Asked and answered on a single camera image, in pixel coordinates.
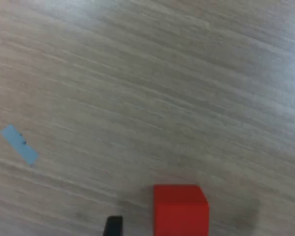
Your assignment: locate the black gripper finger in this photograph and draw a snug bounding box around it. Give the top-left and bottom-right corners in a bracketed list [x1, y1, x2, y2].
[102, 215, 124, 236]

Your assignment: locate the small red cube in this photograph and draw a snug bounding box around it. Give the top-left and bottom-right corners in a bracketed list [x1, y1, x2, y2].
[152, 184, 210, 236]

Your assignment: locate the small blue tape piece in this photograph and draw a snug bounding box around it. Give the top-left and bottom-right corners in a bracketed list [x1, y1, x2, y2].
[0, 124, 40, 166]

